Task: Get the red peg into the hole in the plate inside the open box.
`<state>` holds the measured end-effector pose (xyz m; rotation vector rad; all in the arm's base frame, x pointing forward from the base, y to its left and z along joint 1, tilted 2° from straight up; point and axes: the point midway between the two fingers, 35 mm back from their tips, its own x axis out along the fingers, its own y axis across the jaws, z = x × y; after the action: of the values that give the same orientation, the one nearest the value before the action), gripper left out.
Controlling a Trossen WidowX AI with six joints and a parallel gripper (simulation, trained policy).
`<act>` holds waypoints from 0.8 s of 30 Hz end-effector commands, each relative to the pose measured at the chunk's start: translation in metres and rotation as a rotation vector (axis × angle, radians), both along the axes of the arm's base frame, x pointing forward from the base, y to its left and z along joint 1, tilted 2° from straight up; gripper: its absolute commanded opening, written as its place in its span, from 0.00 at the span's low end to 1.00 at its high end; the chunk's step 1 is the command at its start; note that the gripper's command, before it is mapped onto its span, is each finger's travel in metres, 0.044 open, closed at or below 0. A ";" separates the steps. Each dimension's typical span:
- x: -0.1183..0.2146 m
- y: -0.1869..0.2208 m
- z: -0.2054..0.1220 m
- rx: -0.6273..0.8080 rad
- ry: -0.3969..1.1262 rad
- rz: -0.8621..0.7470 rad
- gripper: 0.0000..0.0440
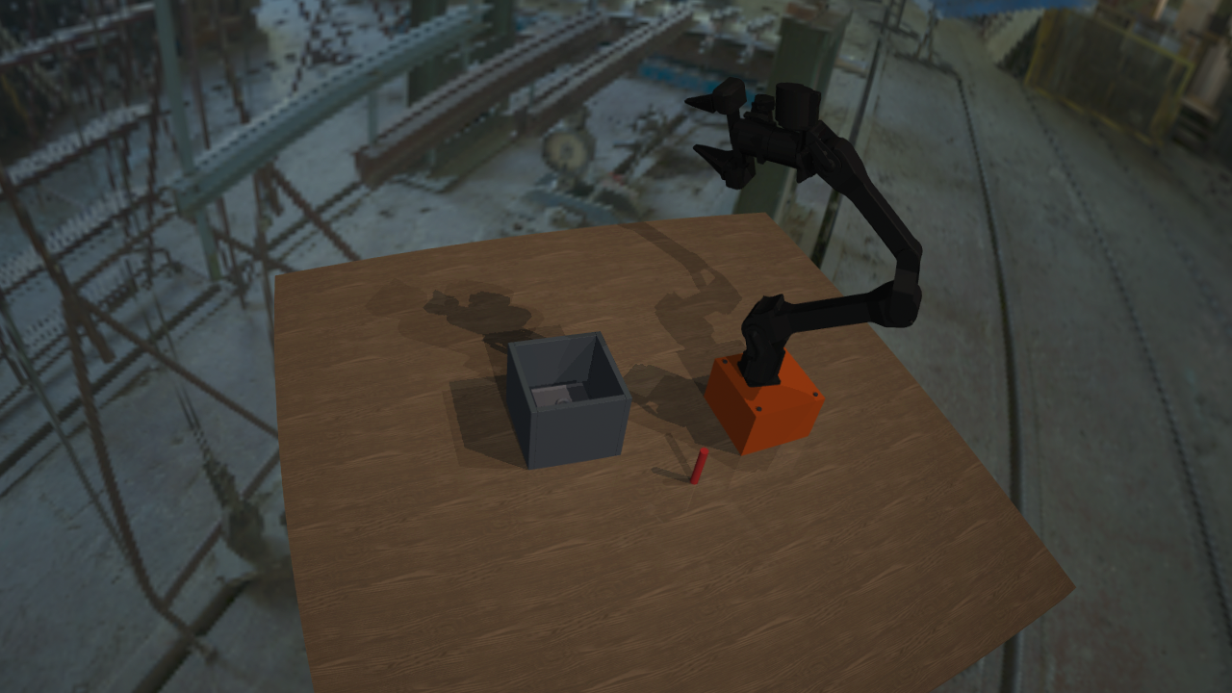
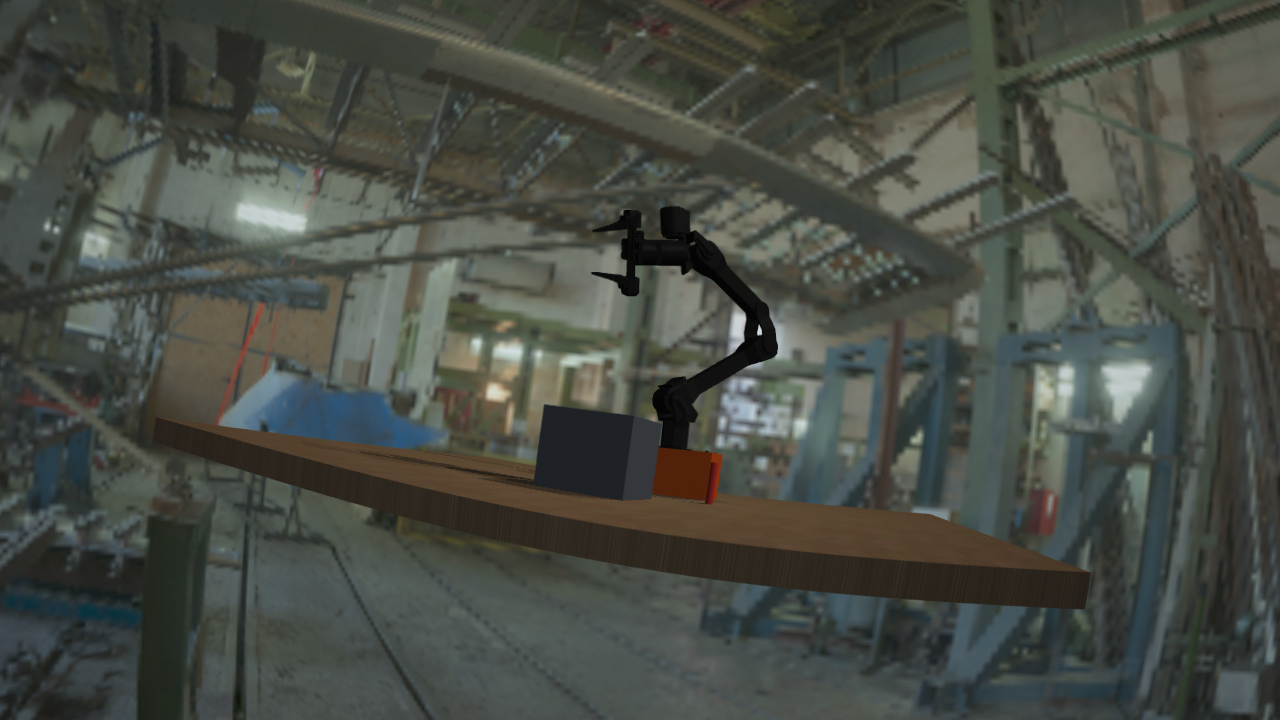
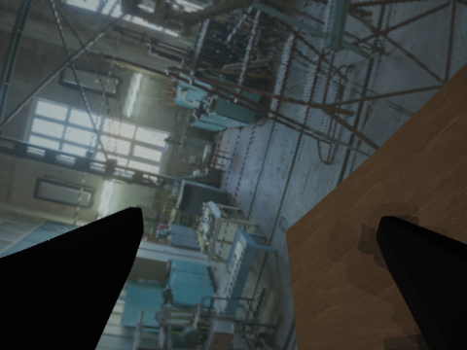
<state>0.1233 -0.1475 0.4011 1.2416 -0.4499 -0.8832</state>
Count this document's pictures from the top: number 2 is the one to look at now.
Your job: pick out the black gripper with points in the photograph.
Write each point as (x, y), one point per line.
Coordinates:
(644, 252)

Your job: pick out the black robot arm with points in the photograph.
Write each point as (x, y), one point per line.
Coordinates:
(673, 401)

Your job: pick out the red peg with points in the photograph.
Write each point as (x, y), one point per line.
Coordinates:
(711, 484)

